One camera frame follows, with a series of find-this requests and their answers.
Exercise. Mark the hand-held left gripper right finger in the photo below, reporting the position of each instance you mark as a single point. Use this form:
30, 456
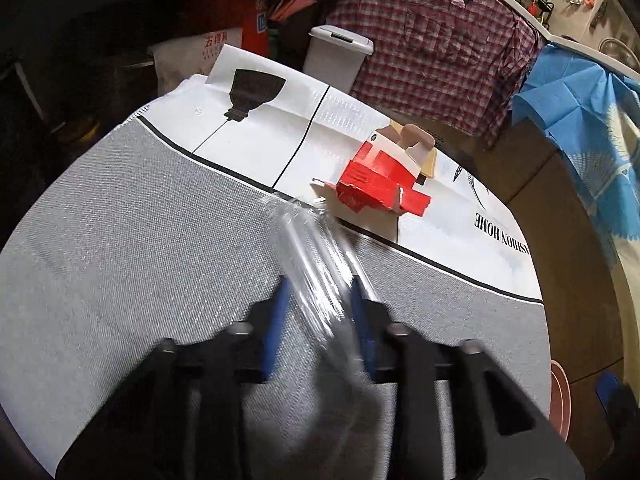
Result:
361, 320

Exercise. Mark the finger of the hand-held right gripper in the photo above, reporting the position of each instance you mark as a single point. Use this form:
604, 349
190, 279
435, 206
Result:
607, 390

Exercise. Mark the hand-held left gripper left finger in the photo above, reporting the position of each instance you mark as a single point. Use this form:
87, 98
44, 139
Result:
272, 330

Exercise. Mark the pink plastic basin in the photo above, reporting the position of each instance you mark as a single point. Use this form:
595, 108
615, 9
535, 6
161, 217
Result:
561, 400

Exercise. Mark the clear plastic bottle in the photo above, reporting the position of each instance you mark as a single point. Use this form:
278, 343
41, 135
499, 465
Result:
320, 280

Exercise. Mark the red white torn carton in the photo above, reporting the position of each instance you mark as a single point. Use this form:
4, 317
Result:
380, 180

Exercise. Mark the grey white printed tablecloth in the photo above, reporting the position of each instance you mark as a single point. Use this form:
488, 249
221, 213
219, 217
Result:
150, 240

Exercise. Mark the brown kitchen cabinet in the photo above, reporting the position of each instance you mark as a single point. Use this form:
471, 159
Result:
550, 240

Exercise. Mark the white lidded waste bin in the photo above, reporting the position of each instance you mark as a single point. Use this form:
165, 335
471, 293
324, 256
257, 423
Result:
332, 55

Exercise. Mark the blue cream printed cloth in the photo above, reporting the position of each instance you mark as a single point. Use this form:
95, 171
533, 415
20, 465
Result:
600, 120

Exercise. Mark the white printed sack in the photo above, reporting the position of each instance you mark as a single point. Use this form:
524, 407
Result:
185, 60

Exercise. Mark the red plaid shirt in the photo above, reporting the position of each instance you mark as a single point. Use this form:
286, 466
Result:
440, 45

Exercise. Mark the red printed sack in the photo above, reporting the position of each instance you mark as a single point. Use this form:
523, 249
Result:
235, 25

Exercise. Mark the steel bowl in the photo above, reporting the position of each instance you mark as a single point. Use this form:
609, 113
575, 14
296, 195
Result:
622, 52

